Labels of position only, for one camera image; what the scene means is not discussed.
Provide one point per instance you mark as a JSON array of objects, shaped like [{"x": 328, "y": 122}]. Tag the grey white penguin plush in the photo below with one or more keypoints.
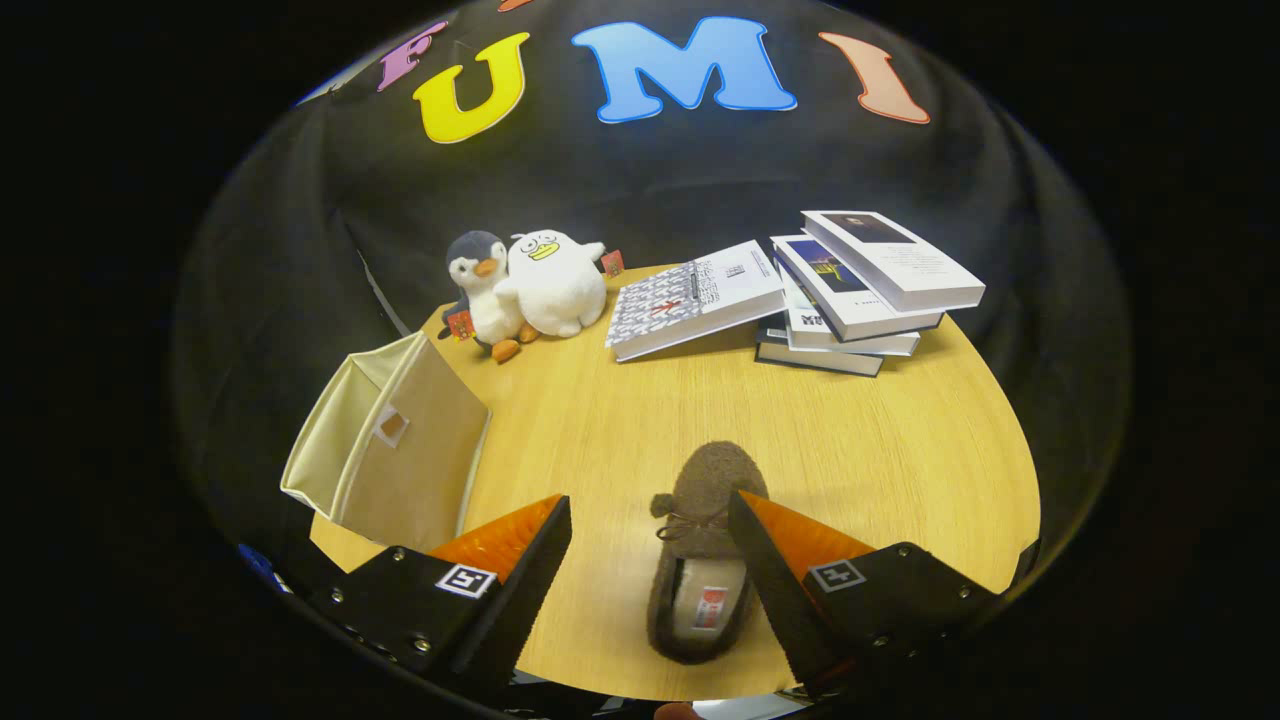
[{"x": 490, "y": 300}]

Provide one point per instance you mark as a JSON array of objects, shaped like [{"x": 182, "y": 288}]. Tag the lit computer screen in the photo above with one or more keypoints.
[{"x": 262, "y": 568}]

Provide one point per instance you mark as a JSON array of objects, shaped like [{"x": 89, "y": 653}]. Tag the white book with dark picture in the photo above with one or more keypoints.
[{"x": 900, "y": 260}]

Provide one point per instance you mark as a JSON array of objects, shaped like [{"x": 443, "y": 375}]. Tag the grey patterned cover book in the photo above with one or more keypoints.
[{"x": 690, "y": 300}]

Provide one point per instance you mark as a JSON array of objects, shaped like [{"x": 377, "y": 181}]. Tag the plain white book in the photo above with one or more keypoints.
[{"x": 850, "y": 343}]

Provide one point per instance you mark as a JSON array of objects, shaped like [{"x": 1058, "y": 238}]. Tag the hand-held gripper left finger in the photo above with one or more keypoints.
[{"x": 515, "y": 605}]

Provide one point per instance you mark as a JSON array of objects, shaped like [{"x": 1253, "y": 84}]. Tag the dark cover book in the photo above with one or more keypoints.
[{"x": 815, "y": 358}]

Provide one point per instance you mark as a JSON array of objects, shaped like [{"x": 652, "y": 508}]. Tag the black backdrop cloth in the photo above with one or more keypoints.
[{"x": 650, "y": 180}]

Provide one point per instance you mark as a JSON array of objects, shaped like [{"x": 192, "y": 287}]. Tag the brown fuzzy slipper shoe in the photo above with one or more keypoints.
[{"x": 715, "y": 475}]

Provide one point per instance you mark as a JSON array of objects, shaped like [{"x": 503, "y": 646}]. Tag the beige fabric storage box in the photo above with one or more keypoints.
[{"x": 420, "y": 470}]

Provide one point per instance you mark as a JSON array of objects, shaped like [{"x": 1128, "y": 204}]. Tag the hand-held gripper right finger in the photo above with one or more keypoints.
[{"x": 775, "y": 600}]

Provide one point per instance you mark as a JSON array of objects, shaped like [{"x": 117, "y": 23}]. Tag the white duck plush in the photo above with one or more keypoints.
[{"x": 555, "y": 285}]

